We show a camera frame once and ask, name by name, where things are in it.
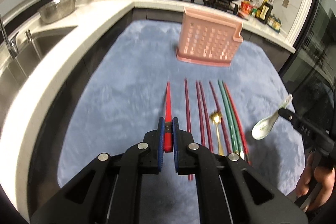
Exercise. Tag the dark red chopstick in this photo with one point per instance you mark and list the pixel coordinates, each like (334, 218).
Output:
(188, 118)

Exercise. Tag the stainless steel sink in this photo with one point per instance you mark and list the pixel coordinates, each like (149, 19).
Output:
(15, 72)

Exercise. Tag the clear plastic bottle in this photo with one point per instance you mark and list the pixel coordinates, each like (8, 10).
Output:
(257, 3)

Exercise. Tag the red instant noodle cup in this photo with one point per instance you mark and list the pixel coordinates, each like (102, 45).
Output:
(245, 9)

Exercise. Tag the stainless steel bowl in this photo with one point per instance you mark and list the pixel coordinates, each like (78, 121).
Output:
(56, 10)

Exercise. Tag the dark soy sauce bottle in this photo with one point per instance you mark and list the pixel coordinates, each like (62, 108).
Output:
(263, 12)

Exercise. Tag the maroon chopstick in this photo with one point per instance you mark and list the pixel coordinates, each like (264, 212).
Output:
(225, 134)
(201, 124)
(208, 128)

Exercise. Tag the gold flower spoon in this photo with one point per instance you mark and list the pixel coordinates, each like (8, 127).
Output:
(216, 118)

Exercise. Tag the small green label bottle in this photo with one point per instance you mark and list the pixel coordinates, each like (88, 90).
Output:
(253, 11)

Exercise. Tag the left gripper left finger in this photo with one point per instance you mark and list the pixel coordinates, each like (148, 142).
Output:
(108, 189)

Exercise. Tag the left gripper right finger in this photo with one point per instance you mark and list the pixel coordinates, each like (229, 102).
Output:
(229, 190)

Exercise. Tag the spice jar rack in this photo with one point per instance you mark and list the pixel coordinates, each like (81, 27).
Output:
(274, 23)

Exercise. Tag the bright red chopstick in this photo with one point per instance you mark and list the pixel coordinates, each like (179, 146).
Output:
(168, 136)

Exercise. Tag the white ceramic spoon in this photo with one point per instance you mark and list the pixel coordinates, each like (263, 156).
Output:
(262, 128)

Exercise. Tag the green chopstick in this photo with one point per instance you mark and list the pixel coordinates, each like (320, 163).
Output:
(227, 116)
(235, 123)

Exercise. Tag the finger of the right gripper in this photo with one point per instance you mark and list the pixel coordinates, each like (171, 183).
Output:
(290, 116)

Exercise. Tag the pink perforated utensil basket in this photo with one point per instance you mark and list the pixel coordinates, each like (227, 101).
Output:
(208, 39)

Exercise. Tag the blue plush table mat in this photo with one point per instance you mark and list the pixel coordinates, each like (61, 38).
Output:
(125, 97)

